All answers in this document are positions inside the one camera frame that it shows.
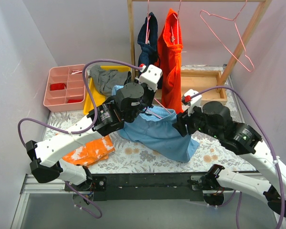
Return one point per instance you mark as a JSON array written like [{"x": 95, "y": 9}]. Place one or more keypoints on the wooden clothes rack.
[{"x": 203, "y": 79}]

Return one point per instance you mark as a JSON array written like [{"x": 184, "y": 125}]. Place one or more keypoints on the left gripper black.
[{"x": 147, "y": 94}]

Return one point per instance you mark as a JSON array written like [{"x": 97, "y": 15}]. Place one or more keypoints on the pink compartment organizer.
[{"x": 65, "y": 89}]

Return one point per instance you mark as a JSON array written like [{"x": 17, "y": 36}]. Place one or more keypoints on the navy blue shorts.
[{"x": 148, "y": 40}]

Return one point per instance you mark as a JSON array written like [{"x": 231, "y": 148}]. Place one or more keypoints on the red cloth in organizer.
[{"x": 57, "y": 86}]

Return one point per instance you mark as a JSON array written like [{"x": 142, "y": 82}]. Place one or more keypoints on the light blue shorts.
[{"x": 159, "y": 135}]

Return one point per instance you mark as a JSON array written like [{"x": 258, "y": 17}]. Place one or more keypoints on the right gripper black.
[{"x": 181, "y": 124}]

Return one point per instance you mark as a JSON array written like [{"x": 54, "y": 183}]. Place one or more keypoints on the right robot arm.
[{"x": 247, "y": 143}]

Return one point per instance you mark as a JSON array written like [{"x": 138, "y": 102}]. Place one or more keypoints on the red orange shorts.
[{"x": 169, "y": 49}]

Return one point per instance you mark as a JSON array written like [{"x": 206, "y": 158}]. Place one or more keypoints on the red cloth front compartment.
[{"x": 74, "y": 101}]

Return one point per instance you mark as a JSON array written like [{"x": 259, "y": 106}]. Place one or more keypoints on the floral table mat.
[{"x": 133, "y": 157}]

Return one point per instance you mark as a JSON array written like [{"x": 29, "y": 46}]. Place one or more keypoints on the orange white folded cloth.
[{"x": 91, "y": 153}]

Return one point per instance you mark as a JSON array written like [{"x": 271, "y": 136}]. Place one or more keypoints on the pink wire hanger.
[
  {"x": 227, "y": 33},
  {"x": 159, "y": 110}
]

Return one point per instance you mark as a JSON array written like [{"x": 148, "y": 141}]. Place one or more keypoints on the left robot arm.
[{"x": 47, "y": 162}]

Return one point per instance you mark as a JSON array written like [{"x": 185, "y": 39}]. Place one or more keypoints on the grey shorts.
[{"x": 105, "y": 80}]

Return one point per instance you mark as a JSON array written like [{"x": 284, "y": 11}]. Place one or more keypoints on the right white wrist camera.
[{"x": 191, "y": 99}]

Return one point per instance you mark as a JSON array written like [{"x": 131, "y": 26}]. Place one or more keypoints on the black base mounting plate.
[{"x": 151, "y": 186}]

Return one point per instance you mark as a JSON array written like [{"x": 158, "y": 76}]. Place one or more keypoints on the white red item in organizer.
[{"x": 76, "y": 72}]

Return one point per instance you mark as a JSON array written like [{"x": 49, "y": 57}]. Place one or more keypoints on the pink hanger under navy shorts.
[{"x": 147, "y": 23}]

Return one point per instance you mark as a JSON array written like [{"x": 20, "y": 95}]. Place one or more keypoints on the yellow plastic bin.
[{"x": 98, "y": 98}]

